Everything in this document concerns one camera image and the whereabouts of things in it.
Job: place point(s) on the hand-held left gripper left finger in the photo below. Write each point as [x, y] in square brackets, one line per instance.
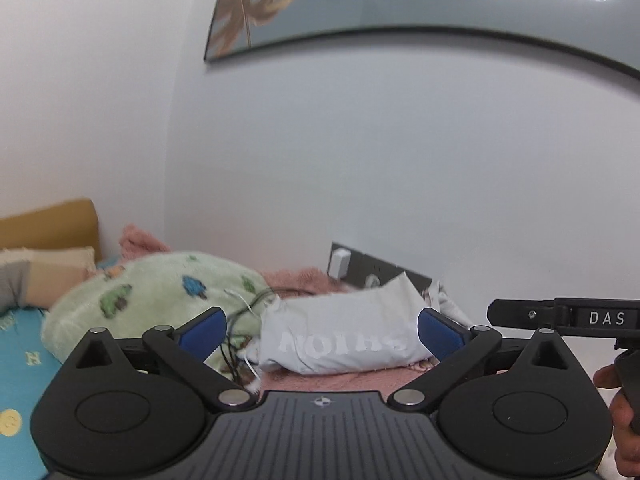
[202, 332]

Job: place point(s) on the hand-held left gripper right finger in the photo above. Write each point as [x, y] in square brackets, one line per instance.
[440, 332]

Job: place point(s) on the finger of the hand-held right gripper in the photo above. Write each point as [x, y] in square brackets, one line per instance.
[520, 314]

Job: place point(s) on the person's right hand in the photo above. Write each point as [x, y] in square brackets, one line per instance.
[625, 435]

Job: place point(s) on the grey cloth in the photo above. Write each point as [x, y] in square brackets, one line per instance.
[450, 307]

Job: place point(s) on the green fleece blanket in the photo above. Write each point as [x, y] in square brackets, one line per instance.
[150, 290]

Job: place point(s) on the white printed plastic bag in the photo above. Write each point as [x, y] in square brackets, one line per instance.
[345, 325]

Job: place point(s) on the pink fluffy blanket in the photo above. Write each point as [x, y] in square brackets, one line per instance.
[310, 280]

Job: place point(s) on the white plug charger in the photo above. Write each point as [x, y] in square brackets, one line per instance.
[339, 262]

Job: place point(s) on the colour block pillow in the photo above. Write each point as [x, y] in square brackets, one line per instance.
[45, 272]

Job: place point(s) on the turquoise printed bed sheet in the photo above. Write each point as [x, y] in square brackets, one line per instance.
[25, 390]

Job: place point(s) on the tan padded headboard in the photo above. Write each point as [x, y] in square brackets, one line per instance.
[50, 225]

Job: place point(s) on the dark wall socket panel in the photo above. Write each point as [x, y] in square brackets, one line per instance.
[380, 267]

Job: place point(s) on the leaf print wall picture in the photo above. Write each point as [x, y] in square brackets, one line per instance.
[400, 0]

